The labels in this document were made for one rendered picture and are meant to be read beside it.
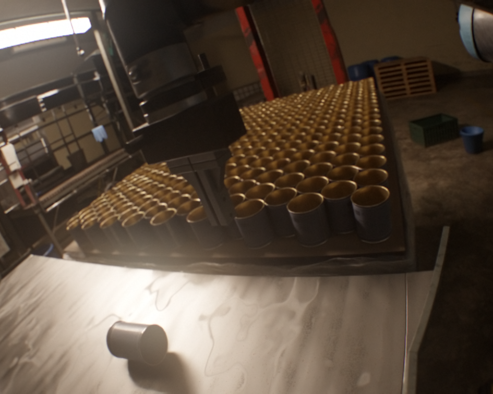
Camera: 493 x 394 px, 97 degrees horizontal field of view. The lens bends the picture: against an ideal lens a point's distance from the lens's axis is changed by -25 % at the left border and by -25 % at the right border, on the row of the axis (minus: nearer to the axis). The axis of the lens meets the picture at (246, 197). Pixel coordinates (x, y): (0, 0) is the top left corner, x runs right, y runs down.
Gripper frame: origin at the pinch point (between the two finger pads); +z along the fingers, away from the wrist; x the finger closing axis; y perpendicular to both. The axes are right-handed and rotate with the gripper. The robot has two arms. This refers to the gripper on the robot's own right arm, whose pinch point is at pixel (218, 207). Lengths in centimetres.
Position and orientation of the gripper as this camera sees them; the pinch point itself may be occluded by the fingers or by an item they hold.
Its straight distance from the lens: 37.7
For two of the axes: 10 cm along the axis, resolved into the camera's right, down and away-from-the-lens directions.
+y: -4.6, 5.2, -7.2
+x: 8.3, -0.6, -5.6
